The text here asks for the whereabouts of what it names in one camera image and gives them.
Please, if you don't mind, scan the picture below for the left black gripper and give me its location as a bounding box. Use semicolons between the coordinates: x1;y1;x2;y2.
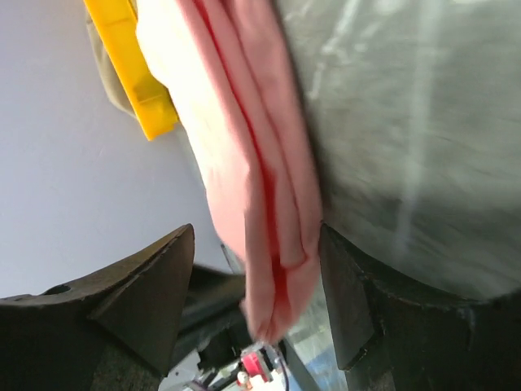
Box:
174;266;252;365

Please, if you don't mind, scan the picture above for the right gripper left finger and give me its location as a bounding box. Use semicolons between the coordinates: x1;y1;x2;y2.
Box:
38;224;195;377

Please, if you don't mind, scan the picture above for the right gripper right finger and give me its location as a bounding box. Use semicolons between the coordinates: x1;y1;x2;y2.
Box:
320;223;407;371

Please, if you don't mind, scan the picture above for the pink t shirt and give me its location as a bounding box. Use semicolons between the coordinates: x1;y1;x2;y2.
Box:
136;1;322;344

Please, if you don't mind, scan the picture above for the yellow plastic bin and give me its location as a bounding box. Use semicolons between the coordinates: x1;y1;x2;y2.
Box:
84;0;178;140

